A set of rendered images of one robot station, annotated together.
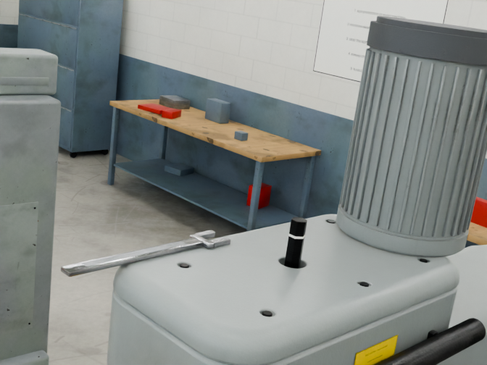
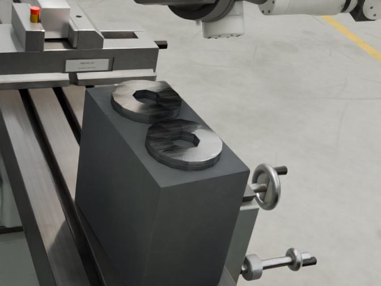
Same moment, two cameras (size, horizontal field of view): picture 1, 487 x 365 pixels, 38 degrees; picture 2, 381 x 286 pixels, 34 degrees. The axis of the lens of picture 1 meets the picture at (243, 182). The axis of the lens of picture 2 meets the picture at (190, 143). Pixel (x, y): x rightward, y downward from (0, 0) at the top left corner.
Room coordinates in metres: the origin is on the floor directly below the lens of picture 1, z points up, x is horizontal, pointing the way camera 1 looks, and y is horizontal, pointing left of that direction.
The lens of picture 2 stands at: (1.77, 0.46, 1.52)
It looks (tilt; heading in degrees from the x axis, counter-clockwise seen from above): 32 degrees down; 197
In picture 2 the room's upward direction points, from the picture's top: 12 degrees clockwise
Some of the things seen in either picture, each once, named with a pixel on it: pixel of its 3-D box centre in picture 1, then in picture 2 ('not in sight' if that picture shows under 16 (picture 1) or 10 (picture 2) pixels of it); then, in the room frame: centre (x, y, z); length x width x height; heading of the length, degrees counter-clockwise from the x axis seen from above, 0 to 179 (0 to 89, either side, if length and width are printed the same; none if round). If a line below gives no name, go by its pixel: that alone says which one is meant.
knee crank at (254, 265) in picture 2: not in sight; (279, 261); (0.58, 0.39, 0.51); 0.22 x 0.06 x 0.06; 136
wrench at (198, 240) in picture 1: (150, 252); not in sight; (0.82, 0.10, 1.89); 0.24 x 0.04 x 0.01; 137
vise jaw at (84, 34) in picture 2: not in sight; (79, 25); (0.76, -0.10, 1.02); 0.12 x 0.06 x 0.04; 47
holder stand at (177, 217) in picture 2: not in sight; (153, 182); (1.14, 0.24, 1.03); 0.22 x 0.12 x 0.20; 52
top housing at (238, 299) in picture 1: (291, 313); not in sight; (0.87, -0.09, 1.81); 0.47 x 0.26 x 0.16; 136
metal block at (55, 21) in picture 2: not in sight; (51, 16); (0.80, -0.14, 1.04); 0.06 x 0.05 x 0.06; 47
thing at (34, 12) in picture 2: not in sight; (34, 14); (0.85, -0.15, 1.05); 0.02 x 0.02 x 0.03
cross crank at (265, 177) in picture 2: not in sight; (253, 188); (0.50, 0.27, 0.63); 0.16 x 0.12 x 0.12; 136
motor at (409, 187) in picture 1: (419, 132); not in sight; (1.04, -0.25, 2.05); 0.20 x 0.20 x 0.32
